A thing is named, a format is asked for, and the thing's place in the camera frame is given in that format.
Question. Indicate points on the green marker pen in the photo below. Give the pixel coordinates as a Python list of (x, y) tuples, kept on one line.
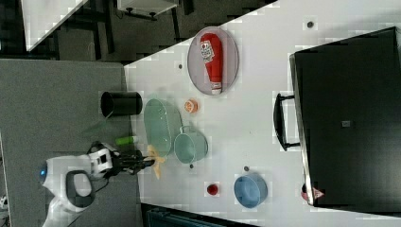
[(122, 141)]

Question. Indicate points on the black cylindrical cup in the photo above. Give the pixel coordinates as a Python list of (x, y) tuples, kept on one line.
[(120, 103)]

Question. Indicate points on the red ketchup bottle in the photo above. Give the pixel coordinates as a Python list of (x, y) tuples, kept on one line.
[(212, 55)]

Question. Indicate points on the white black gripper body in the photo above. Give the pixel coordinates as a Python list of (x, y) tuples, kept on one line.
[(105, 163)]

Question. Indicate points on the black toaster oven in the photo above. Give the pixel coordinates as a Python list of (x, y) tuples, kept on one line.
[(347, 99)]

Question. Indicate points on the blue bowl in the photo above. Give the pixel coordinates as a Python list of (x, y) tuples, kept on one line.
[(250, 190)]

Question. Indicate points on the light green mug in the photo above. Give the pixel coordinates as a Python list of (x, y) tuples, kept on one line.
[(190, 145)]

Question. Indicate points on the black oven door handle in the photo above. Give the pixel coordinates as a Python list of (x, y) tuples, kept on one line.
[(279, 122)]

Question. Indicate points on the white side table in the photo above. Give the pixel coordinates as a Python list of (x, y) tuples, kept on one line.
[(42, 17)]

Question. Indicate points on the orange slice toy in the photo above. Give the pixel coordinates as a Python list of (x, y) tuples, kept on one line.
[(191, 106)]

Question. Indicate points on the green oval perforated tray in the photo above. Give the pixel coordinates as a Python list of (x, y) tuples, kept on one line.
[(162, 123)]

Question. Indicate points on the pink round plate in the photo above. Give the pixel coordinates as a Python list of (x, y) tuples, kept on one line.
[(196, 68)]

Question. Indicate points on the small red cup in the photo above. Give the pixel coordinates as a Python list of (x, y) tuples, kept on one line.
[(212, 189)]

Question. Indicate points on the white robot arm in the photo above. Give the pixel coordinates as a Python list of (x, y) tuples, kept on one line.
[(70, 179)]

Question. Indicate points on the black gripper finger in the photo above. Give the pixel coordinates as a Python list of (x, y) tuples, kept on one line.
[(132, 155), (139, 166)]

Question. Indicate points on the peeled yellow toy banana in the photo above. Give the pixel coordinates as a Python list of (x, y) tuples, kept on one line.
[(154, 156)]

